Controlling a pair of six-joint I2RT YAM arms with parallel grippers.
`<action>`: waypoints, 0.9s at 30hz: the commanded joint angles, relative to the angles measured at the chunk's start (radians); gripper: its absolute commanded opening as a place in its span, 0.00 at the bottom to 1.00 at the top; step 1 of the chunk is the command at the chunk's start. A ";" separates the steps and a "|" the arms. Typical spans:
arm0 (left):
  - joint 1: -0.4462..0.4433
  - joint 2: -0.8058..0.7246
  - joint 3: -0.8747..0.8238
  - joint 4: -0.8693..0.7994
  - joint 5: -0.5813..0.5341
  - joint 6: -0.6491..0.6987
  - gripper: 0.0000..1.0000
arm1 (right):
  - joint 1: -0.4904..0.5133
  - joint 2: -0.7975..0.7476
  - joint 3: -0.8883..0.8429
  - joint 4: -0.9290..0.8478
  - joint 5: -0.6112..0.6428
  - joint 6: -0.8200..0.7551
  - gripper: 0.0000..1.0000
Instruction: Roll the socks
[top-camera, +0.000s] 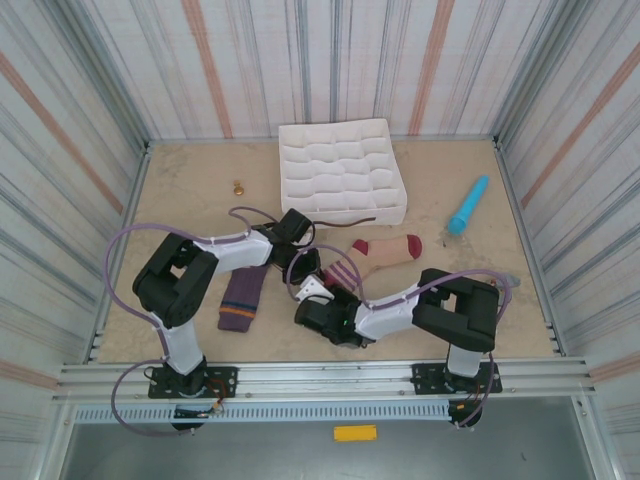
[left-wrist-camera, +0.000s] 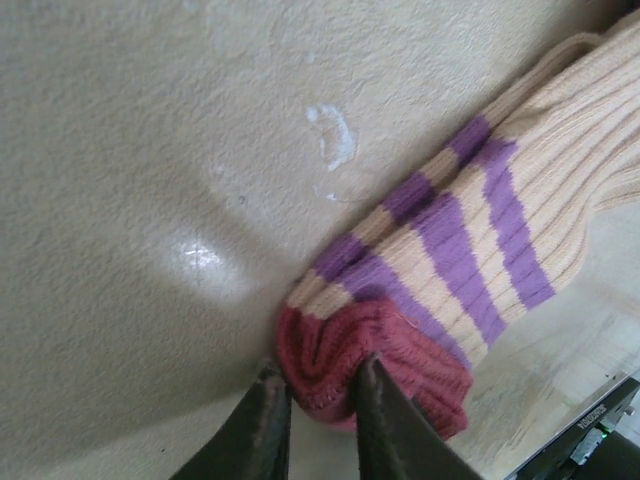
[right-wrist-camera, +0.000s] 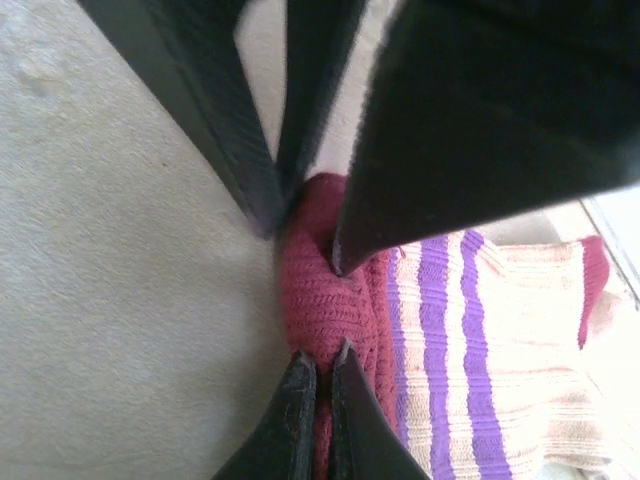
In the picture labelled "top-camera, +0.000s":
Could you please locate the brown strap handle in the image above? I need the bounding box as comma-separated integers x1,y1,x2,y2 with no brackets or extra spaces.
313,215,377,229

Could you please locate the purple sock with orange stripe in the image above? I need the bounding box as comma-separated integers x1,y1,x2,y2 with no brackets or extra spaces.
216,266,270,334

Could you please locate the white fabric organizer box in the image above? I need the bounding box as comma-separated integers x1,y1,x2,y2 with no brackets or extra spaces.
277,117,409,230

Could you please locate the beige sock with red toe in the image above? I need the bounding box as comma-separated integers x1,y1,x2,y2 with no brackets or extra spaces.
322,233,424,292

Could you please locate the yellow label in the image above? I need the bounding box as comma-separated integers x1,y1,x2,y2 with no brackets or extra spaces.
333,424,378,443

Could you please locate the blue plastic tube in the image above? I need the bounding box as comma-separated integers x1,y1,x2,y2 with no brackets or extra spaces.
447,174,491,236

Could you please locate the aluminium mounting rail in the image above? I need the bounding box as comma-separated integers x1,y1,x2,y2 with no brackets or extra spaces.
52,355,599,404

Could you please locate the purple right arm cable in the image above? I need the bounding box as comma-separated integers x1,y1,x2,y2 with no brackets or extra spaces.
286,244,514,430

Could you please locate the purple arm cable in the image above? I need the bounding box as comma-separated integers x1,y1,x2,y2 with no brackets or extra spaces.
103,205,281,438
286,244,514,430

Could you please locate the perforated metal cable tray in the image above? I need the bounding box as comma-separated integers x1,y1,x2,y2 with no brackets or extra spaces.
73,403,451,425

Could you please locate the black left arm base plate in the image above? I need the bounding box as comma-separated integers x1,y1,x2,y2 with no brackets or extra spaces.
147,366,239,400

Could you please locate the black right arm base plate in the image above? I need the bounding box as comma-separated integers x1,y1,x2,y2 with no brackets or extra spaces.
410,363,501,396

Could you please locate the metal side rail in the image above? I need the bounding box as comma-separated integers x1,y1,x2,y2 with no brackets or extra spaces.
82,141,154,364
492,135,569,357

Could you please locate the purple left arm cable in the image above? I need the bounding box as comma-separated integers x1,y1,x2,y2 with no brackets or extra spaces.
103,205,281,438

